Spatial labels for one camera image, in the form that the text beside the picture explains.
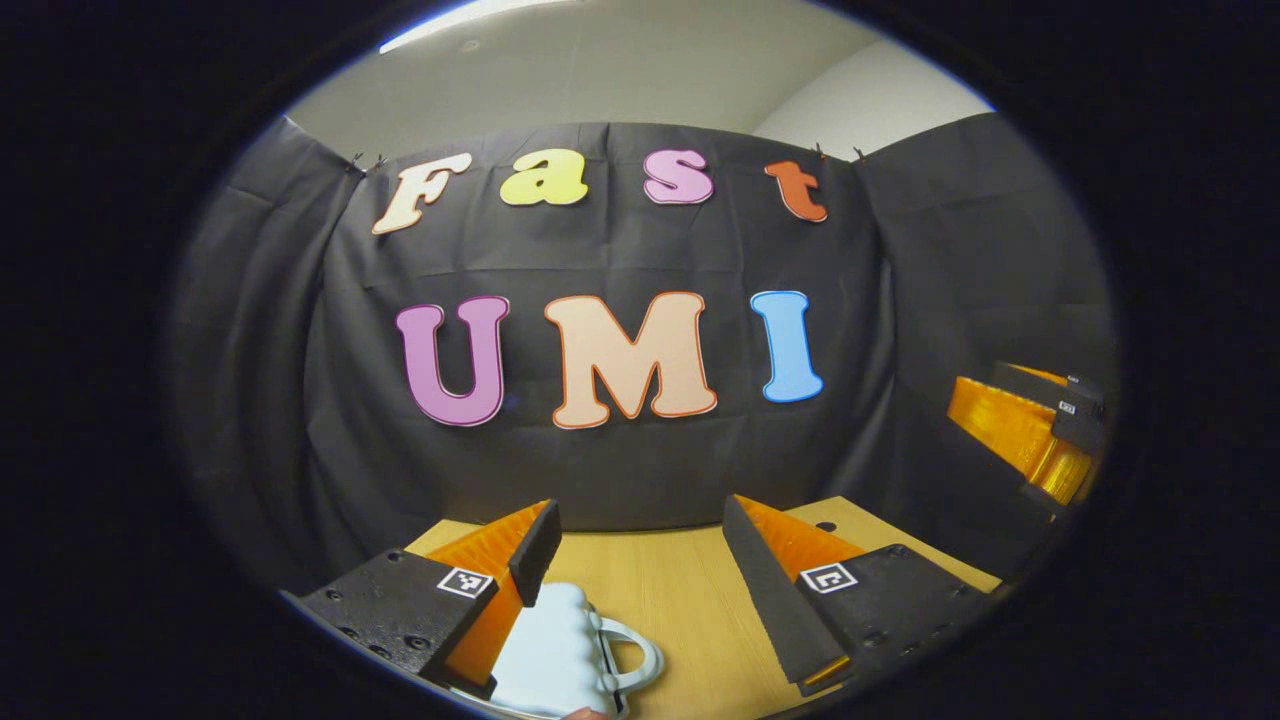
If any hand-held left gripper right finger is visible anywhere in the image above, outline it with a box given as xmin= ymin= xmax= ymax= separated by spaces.
xmin=722 ymin=494 xmax=1003 ymax=699

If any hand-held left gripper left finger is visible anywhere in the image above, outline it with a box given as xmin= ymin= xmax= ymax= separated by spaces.
xmin=298 ymin=498 xmax=564 ymax=703

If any black backdrop cloth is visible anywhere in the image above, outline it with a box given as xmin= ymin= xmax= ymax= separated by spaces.
xmin=165 ymin=112 xmax=1119 ymax=591

